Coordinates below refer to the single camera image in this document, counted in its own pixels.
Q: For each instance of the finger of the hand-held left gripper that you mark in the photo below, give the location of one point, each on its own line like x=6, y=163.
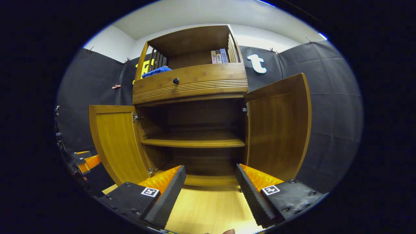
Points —
x=83, y=155
x=91, y=162

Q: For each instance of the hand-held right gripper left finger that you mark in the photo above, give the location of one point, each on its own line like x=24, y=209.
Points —
x=169, y=201

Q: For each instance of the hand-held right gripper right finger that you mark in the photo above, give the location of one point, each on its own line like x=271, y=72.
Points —
x=252, y=198

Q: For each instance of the wooden shoe cabinet door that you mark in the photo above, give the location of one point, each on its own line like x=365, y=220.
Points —
x=276, y=130
x=117, y=143

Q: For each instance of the wooden double-door shoe cabinet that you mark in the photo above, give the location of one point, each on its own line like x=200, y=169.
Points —
x=191, y=39

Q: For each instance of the metal door hinge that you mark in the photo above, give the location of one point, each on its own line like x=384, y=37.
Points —
x=245, y=109
x=151, y=171
x=136, y=117

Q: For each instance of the wooden cabinet drawer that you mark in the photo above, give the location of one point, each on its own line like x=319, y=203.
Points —
x=208, y=76

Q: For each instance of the dark metal stand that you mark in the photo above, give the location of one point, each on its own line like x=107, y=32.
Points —
x=59, y=136

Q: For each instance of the wooden inner shelf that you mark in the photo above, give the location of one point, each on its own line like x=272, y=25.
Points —
x=195, y=142

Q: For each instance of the blue cloth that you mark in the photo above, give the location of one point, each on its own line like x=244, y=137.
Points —
x=156, y=71

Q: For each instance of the black backdrop cloth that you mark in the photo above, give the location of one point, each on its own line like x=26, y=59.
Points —
x=331, y=113

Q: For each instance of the black round drawer knob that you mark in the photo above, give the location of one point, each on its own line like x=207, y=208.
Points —
x=175, y=81

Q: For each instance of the pale blue spine book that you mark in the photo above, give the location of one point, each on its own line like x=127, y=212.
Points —
x=224, y=56

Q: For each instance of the grey spine book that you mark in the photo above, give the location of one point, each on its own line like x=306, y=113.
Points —
x=218, y=57

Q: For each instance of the pink spine book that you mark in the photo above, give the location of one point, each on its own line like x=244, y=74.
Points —
x=214, y=57

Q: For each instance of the small ceiling light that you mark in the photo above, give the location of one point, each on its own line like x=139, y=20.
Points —
x=323, y=36

